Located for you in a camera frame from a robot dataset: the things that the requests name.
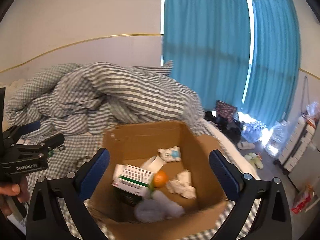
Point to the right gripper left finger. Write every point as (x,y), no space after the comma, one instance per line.
(45,219)

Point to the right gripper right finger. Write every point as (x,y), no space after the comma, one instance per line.
(272,220)

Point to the green white medicine box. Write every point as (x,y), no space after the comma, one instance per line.
(131,179)

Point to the white tissue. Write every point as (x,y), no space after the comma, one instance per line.
(182,185)

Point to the white animal figurine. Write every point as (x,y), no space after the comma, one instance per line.
(157,208)

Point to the orange tangerine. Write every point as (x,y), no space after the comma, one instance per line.
(160,179)

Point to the person's left hand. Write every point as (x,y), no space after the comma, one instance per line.
(10,189)

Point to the checkered bed sheet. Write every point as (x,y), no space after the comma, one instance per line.
(81,147)

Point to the white slippers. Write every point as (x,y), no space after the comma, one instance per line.
(254,159)

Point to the white radiator heater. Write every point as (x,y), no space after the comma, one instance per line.
(296,145)

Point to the grey checkered duvet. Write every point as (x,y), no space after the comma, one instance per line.
(74,99)

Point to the water bottle pack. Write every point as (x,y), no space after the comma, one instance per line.
(253,131)

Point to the brown cardboard box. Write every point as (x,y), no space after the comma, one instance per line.
(133,145)

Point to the white blue plush toy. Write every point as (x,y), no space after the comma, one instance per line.
(170,154)

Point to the blue curtain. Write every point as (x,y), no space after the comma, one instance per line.
(243,52)

